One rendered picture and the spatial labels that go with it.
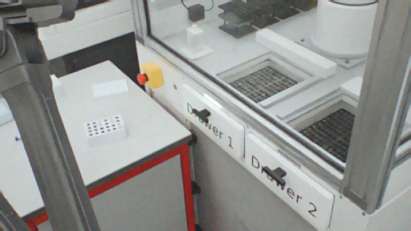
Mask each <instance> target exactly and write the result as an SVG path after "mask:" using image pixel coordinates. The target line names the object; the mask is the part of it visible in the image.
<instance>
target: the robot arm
mask: <svg viewBox="0 0 411 231"><path fill-rule="evenodd" d="M77 2H78V0H0V93H1V95H2V97H3V98H4V100H5V101H6V102H7V104H8V105H9V108H10V111H11V114H12V115H13V117H14V120H15V124H16V126H17V129H18V131H19V134H20V138H21V140H22V144H23V146H24V148H25V152H26V155H27V158H28V160H29V162H30V164H31V169H32V172H33V173H34V176H35V182H36V184H37V185H38V188H39V193H40V196H41V198H42V200H43V203H44V208H45V210H46V212H47V215H48V218H49V222H50V223H51V227H52V229H53V231H101V229H100V225H99V222H98V221H97V219H96V215H95V212H94V209H93V207H92V203H91V202H90V197H89V195H88V193H87V190H86V185H85V183H84V182H83V177H82V176H81V171H80V170H79V166H78V164H77V162H76V158H75V154H74V152H73V150H72V148H71V143H70V140H69V139H68V136H67V130H66V128H65V127H64V124H63V121H62V116H61V115H60V113H59V109H58V106H57V102H56V99H55V94H54V91H53V88H52V86H53V83H52V80H51V74H50V72H49V71H48V68H47V66H50V64H49V61H48V59H47V56H46V51H45V50H44V47H43V44H42V42H41V41H40V38H39V29H38V28H40V27H45V26H51V25H55V24H59V23H61V22H70V21H72V20H73V19H74V18H75V8H76V5H77ZM0 231H31V230H30V229H29V228H28V227H27V225H26V224H25V222H24V221H23V220H22V218H21V217H20V216H19V215H18V213H17V212H16V210H15V209H14V208H13V206H12V205H11V204H10V203H9V201H8V200H7V199H6V198H5V197H4V195H2V192H1V191H0Z"/></svg>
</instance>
